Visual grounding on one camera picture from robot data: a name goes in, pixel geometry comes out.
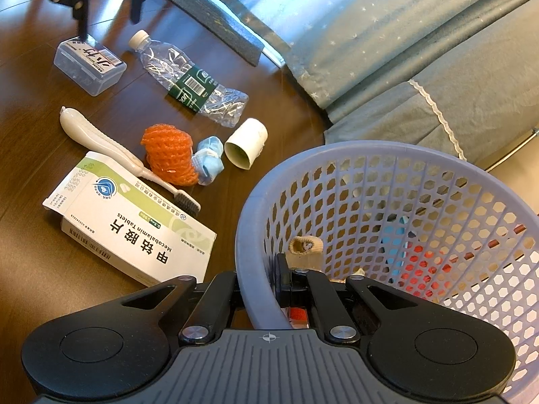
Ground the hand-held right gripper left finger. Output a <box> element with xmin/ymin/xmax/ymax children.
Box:
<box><xmin>120</xmin><ymin>270</ymin><xmax>243</xmax><ymax>346</ymax></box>

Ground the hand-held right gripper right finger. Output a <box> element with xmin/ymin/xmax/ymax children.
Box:
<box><xmin>275</xmin><ymin>254</ymin><xmax>426</xmax><ymax>344</ymax></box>

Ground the beige fabric tube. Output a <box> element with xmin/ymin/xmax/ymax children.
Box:
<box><xmin>287</xmin><ymin>237</ymin><xmax>324</xmax><ymax>271</ymax></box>

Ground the clear plastic toothpick box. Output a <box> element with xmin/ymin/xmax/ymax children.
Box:
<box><xmin>53</xmin><ymin>37</ymin><xmax>127</xmax><ymax>97</ymax></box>

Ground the purple plastic mesh basket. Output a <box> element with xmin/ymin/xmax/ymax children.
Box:
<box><xmin>234</xmin><ymin>140</ymin><xmax>539</xmax><ymax>404</ymax></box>

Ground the crushed clear plastic bottle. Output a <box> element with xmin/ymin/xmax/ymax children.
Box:
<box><xmin>128</xmin><ymin>30</ymin><xmax>250</xmax><ymax>128</ymax></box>

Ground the white green medicine box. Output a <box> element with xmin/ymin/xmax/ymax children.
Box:
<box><xmin>42</xmin><ymin>150</ymin><xmax>217</xmax><ymax>288</ymax></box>

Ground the white toothbrush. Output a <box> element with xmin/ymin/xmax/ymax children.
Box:
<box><xmin>59</xmin><ymin>106</ymin><xmax>202</xmax><ymax>217</ymax></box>

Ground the orange foam fruit net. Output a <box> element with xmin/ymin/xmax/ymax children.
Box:
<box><xmin>141</xmin><ymin>125</ymin><xmax>199</xmax><ymax>187</ymax></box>

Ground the grey doormat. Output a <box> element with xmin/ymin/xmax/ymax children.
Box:
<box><xmin>122</xmin><ymin>0</ymin><xmax>265</xmax><ymax>67</ymax></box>

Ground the blue dustpan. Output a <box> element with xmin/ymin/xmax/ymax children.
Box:
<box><xmin>381</xmin><ymin>214</ymin><xmax>411</xmax><ymax>262</ymax></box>

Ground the crumpled blue face mask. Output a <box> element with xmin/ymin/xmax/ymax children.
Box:
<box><xmin>191</xmin><ymin>137</ymin><xmax>225</xmax><ymax>187</ymax></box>

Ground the red broom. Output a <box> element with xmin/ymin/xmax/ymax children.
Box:
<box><xmin>398</xmin><ymin>240</ymin><xmax>462</xmax><ymax>293</ymax></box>

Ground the white cardboard paper tube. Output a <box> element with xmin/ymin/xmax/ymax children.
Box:
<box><xmin>224</xmin><ymin>118</ymin><xmax>268</xmax><ymax>170</ymax></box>

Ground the grey-blue starry curtain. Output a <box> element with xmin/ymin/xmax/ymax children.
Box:
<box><xmin>269</xmin><ymin>0</ymin><xmax>539</xmax><ymax>114</ymax></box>

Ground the thin metal pole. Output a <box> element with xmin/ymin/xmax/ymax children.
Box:
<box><xmin>484</xmin><ymin>128</ymin><xmax>539</xmax><ymax>174</ymax></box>

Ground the grey-blue cloth cover lace trim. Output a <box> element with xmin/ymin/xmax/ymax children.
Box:
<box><xmin>323</xmin><ymin>65</ymin><xmax>539</xmax><ymax>173</ymax></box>

